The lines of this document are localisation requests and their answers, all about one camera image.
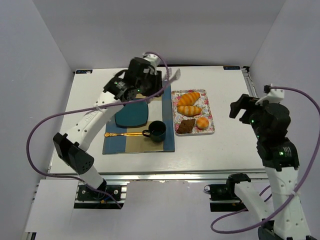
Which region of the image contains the teal square plate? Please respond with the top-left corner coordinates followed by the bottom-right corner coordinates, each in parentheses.
top-left (114, 101), bottom-right (149, 128)

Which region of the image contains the striped orange croissant upper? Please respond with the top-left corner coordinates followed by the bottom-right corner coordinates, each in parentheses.
top-left (177, 92), bottom-right (200, 107)

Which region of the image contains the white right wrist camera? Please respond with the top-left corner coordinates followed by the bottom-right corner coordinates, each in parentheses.
top-left (255, 83), bottom-right (285, 106)

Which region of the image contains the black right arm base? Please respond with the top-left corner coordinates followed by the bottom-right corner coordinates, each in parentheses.
top-left (203, 173), bottom-right (251, 203)

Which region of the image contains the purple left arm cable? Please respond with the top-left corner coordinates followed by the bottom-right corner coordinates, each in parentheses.
top-left (26, 51), bottom-right (172, 210)

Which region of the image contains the blue beige placemat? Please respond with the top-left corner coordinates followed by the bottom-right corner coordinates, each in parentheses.
top-left (102, 87), bottom-right (175, 155)

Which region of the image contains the aluminium front rail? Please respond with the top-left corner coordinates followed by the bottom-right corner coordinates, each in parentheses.
top-left (46, 170), bottom-right (272, 185)

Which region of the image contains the floral rectangular tray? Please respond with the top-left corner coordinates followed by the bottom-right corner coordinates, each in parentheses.
top-left (171, 89), bottom-right (215, 136)

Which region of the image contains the round orange bun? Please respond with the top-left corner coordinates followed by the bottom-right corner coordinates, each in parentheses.
top-left (195, 117), bottom-right (210, 130)

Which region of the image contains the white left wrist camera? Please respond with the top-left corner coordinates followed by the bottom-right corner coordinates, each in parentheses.
top-left (143, 52), bottom-right (161, 69)

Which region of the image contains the blue table label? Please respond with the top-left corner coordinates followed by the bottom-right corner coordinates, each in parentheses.
top-left (223, 65), bottom-right (241, 71)
top-left (75, 69), bottom-right (93, 75)

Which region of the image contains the aluminium side rail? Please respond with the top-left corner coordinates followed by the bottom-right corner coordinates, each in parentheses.
top-left (241, 66), bottom-right (258, 98)

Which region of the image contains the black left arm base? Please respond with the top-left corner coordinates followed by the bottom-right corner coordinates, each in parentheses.
top-left (75, 184), bottom-right (126, 202)

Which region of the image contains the gold spoon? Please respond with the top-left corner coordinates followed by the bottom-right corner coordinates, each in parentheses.
top-left (104, 132), bottom-right (143, 138)

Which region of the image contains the brown chocolate pastry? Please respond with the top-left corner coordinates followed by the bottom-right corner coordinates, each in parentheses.
top-left (176, 118), bottom-right (196, 134)

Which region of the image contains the blue table label left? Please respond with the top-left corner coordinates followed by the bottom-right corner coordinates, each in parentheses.
top-left (75, 69), bottom-right (93, 75)

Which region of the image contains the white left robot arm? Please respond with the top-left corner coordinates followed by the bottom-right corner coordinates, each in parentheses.
top-left (53, 53), bottom-right (162, 192)

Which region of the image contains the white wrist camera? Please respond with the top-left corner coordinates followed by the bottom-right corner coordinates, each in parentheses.
top-left (255, 83), bottom-right (285, 106)
top-left (143, 52), bottom-right (161, 69)

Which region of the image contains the striped orange croissant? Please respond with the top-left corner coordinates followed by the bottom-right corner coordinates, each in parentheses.
top-left (177, 92), bottom-right (200, 107)
top-left (177, 105), bottom-right (202, 117)

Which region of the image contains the blue table label right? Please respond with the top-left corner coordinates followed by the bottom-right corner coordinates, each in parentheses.
top-left (223, 65), bottom-right (241, 71)

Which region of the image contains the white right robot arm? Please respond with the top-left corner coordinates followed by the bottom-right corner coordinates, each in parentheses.
top-left (229, 94), bottom-right (313, 240)

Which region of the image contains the dark teal mug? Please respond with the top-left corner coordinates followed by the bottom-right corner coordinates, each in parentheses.
top-left (142, 120), bottom-right (167, 143)

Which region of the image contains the striped orange croissant lower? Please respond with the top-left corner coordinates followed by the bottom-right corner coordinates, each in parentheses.
top-left (177, 105), bottom-right (202, 117)

